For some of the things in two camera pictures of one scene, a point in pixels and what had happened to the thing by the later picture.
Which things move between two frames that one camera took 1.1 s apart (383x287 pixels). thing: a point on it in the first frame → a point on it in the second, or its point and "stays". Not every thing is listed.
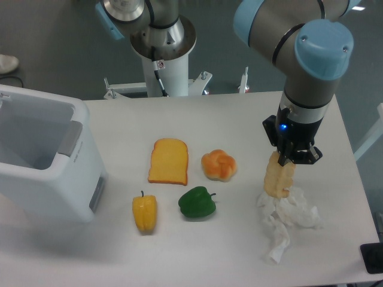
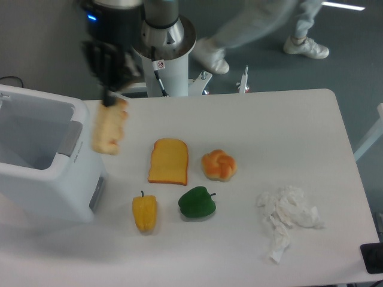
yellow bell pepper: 145,210 stays
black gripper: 293,140 → 110,45
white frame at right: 376,134 stays
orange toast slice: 169,162 stays
